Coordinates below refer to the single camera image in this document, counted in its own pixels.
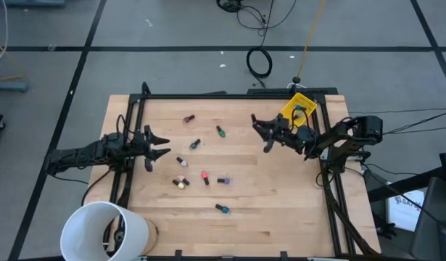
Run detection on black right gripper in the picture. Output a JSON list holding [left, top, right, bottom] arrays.
[[251, 113, 317, 155]]

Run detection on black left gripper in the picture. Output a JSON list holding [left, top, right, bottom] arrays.
[[130, 125, 172, 173]]

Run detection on yellow plastic basket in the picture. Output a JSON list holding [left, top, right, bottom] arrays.
[[280, 92, 318, 128]]

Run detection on black beam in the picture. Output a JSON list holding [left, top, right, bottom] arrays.
[[367, 165, 445, 203]]

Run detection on black glove-like object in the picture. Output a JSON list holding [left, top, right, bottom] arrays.
[[375, 216, 398, 240]]

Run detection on grey floor bar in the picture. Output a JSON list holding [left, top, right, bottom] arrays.
[[0, 80, 30, 93], [3, 0, 67, 7]]

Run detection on white printed box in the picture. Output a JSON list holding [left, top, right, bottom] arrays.
[[385, 189, 426, 233]]

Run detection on black aluminium table frame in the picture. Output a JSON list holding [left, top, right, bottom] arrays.
[[108, 81, 358, 261]]

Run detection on coiled black cable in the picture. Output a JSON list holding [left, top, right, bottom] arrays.
[[245, 46, 274, 90]]

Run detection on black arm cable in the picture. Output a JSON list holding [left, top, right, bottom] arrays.
[[80, 167, 114, 207]]

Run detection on yellow cable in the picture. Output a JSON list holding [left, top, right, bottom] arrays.
[[297, 0, 327, 79]]

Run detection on black cable bundle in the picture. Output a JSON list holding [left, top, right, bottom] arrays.
[[318, 170, 379, 257]]

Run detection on tangled black cables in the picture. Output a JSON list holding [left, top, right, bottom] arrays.
[[215, 0, 299, 38]]

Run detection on orange cable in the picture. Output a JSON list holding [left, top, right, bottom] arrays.
[[0, 36, 27, 83]]

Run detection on white cable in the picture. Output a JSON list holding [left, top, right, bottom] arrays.
[[0, 0, 9, 70]]

